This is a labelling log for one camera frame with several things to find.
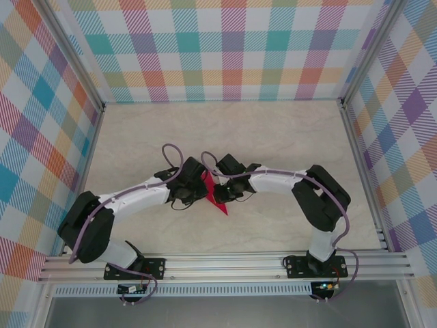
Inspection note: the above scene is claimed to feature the pink cloth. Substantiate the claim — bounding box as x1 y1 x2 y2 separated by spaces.
201 170 230 217

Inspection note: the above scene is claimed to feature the small circuit board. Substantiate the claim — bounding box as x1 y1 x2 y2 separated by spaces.
117 284 147 295

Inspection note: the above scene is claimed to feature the grey metal panel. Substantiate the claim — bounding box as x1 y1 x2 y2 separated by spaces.
44 295 410 328

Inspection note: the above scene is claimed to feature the thin black left wrist cable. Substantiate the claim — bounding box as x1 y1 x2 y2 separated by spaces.
170 197 194 211

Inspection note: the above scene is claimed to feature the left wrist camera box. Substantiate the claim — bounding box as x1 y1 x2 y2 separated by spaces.
180 156 208 184

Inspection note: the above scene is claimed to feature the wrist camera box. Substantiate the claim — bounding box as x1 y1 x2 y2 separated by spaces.
180 156 208 184
215 154 246 178

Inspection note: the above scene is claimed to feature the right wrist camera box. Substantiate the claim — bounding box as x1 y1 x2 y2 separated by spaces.
215 154 246 178

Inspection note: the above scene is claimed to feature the aluminium mounting rail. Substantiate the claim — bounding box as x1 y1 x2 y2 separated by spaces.
38 251 416 283

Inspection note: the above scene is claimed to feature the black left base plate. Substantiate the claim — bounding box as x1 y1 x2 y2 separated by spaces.
103 256 167 281

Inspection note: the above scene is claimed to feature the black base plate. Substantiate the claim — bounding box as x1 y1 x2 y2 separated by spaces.
103 256 167 281
284 254 348 279

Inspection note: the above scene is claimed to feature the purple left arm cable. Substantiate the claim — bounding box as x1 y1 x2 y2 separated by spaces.
69 143 185 306

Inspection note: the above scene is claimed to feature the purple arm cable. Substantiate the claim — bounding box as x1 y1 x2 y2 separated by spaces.
201 151 359 303
69 143 185 306

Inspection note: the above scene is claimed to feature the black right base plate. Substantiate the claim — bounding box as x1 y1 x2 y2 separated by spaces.
284 254 348 279

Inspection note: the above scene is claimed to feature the slotted grey cable duct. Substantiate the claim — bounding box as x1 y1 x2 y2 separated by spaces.
53 282 313 297

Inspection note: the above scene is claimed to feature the aluminium side rail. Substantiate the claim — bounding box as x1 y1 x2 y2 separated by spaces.
58 104 106 257
339 98 391 253

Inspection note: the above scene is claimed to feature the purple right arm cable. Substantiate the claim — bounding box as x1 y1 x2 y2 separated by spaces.
201 151 359 303

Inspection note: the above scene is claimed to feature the aluminium frame post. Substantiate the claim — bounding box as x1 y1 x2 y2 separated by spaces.
339 0 409 109
33 0 107 112

